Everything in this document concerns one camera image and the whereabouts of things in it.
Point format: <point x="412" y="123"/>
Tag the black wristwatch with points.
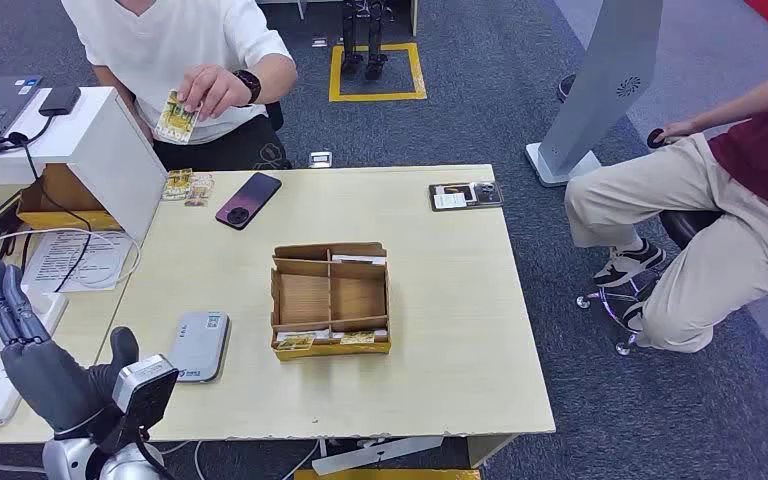
<point x="249" y="85"/>

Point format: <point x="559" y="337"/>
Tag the wooden desk leg panel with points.
<point x="483" y="450"/>

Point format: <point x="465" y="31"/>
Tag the yellow patterned card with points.
<point x="296" y="342"/>
<point x="357" y="338"/>
<point x="200" y="192"/>
<point x="175" y="126"/>
<point x="177" y="185"/>

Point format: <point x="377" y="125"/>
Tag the black wheeled stool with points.
<point x="685" y="225"/>

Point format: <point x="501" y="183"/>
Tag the white table leg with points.
<point x="301" y="8"/>
<point x="415" y="16"/>

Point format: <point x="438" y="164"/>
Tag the grey kiosk stand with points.
<point x="596" y="99"/>

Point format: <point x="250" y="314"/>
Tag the small dark object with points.
<point x="566" y="87"/>

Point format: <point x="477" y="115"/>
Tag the black office chair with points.
<point x="274" y="116"/>

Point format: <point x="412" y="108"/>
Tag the grey card reader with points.
<point x="198" y="344"/>

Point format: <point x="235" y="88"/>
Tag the black usb hub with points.
<point x="59" y="99"/>

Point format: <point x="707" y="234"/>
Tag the white label card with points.
<point x="450" y="201"/>

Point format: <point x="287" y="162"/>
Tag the black humanoid robot legs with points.
<point x="351" y="40"/>

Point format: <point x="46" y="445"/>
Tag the person's left forearm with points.
<point x="274" y="76"/>

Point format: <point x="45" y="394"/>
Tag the person's left hand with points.
<point x="215" y="89"/>

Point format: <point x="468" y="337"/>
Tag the silver floor socket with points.
<point x="320" y="159"/>
<point x="319" y="42"/>

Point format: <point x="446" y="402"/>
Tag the person's right forearm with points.
<point x="735" y="109"/>

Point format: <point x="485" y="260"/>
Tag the yellow cardboard box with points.
<point x="59" y="218"/>

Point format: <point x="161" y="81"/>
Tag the black card tray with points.
<point x="467" y="197"/>

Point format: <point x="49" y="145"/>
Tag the black round object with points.
<point x="656" y="139"/>

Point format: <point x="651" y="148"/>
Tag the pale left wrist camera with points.
<point x="149" y="391"/>

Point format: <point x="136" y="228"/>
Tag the white metal bracket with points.
<point x="371" y="456"/>

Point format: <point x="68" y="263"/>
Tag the printed paper sheet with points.
<point x="53" y="262"/>

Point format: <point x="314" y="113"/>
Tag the yellow panel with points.
<point x="384" y="476"/>

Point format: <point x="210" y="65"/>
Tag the wooden divided card box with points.
<point x="304" y="298"/>

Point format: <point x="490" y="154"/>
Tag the yellow floor tape square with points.
<point x="377" y="97"/>

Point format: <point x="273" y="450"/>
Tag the person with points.
<point x="722" y="265"/>
<point x="159" y="40"/>

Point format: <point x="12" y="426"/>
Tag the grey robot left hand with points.
<point x="53" y="384"/>

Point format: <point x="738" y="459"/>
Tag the black power adapter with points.
<point x="3" y="212"/>

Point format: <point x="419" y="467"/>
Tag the purple smartphone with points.
<point x="251" y="199"/>

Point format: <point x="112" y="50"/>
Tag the person's right hand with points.
<point x="681" y="130"/>

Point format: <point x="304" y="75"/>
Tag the white desk riser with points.
<point x="92" y="146"/>

